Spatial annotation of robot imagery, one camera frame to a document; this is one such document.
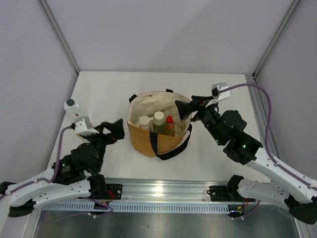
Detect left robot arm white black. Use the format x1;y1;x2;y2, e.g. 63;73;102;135
0;119;125;218

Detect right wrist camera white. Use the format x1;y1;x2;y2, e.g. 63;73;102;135
206;82;230;107

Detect white slotted cable duct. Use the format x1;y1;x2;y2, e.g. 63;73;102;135
43;200;229;214

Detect yellow dish soap red cap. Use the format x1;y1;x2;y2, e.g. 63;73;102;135
165;116;175;137

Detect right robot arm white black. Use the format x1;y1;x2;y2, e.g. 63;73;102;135
175;96;317;225

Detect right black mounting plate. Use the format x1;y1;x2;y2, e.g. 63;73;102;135
207;185;239;202

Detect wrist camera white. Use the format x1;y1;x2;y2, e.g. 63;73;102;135
74;116;99;136
206;82;230;107

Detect clear square bottle grey cap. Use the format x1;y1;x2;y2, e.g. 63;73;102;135
63;99;84;119

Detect tan canvas bag black straps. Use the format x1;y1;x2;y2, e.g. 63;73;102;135
126;87;194;161

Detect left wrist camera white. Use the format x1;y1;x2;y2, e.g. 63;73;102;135
74;116;99;136

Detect black mounting plate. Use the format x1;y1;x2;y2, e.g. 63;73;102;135
207;185;239;202
78;183;123;201

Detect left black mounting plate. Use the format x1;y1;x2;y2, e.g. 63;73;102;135
78;183;123;201

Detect olive bottle white cap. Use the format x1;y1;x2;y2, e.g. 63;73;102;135
153;111;165;134

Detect grey pump bottle beige cap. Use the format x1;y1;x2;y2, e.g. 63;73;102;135
139;116;151;131

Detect clear amber soap bottle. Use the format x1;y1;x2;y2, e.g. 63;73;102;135
75;121;98;137

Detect right aluminium frame rail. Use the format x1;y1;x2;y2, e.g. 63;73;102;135
245;72;280;169

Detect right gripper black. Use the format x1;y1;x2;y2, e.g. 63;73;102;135
173;96;223;145

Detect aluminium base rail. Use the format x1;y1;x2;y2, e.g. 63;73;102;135
105;178;227;204

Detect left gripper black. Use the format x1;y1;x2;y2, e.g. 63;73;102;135
83;118;124;173

